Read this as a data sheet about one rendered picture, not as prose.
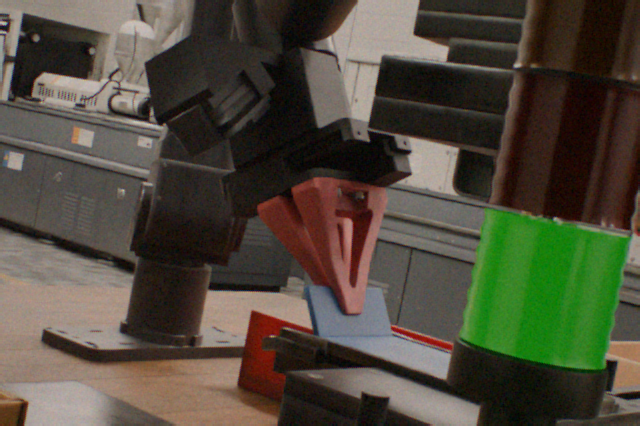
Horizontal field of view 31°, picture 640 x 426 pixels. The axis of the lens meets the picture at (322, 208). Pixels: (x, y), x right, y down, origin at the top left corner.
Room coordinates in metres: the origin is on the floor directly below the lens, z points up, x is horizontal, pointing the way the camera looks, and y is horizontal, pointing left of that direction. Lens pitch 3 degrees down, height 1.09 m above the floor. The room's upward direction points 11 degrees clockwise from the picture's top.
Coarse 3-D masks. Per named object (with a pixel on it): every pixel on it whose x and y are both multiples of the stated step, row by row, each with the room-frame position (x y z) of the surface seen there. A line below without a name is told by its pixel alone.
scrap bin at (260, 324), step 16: (256, 320) 0.87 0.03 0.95; (272, 320) 0.86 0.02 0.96; (256, 336) 0.87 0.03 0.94; (416, 336) 0.92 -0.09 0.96; (256, 352) 0.87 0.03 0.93; (272, 352) 0.86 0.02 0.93; (240, 368) 0.87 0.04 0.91; (256, 368) 0.86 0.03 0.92; (240, 384) 0.87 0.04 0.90; (256, 384) 0.86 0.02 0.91; (272, 384) 0.85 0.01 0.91
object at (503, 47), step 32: (448, 0) 0.58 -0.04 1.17; (480, 0) 0.57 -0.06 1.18; (512, 0) 0.56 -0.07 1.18; (416, 32) 0.59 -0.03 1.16; (448, 32) 0.58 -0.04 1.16; (480, 32) 0.57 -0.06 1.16; (512, 32) 0.55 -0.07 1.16; (384, 64) 0.56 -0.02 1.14; (416, 64) 0.54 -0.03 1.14; (448, 64) 0.53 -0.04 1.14; (480, 64) 0.55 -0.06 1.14; (512, 64) 0.54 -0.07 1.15; (384, 96) 0.55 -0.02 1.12; (416, 96) 0.54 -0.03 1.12; (448, 96) 0.53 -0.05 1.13; (480, 96) 0.52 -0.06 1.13; (384, 128) 0.55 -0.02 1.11; (416, 128) 0.54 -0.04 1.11; (448, 128) 0.53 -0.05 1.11; (480, 128) 0.52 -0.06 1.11
